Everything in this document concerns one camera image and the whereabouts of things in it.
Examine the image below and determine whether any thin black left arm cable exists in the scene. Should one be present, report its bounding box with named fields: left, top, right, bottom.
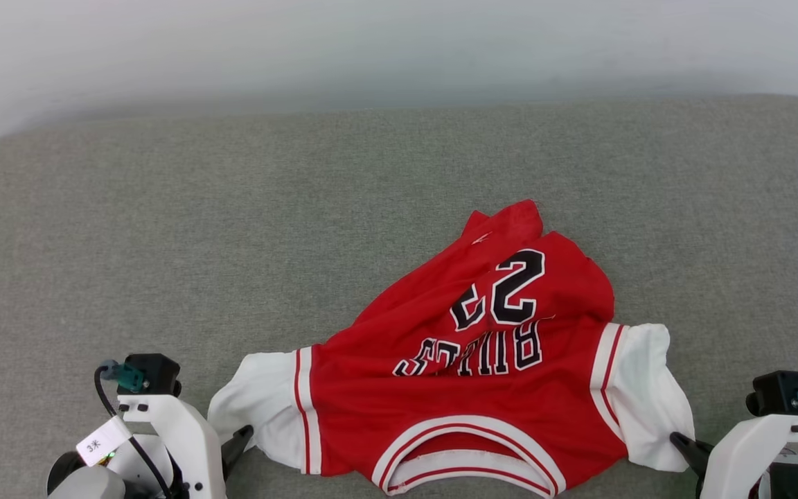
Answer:
left=94, top=364, right=172, bottom=499

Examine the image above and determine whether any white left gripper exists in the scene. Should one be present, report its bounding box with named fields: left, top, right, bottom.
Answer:
left=118, top=395, right=254, bottom=499

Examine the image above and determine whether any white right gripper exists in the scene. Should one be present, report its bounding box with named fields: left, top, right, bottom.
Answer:
left=671, top=414, right=798, bottom=499

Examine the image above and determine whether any white paper cable tag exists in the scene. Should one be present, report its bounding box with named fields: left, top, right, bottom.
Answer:
left=77, top=416, right=133, bottom=466

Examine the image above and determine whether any red and white basketball jersey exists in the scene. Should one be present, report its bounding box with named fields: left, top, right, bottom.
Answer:
left=207, top=200, right=696, bottom=498

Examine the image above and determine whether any teal left camera connector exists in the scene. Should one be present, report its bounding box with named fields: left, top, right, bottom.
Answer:
left=101, top=360, right=145, bottom=393

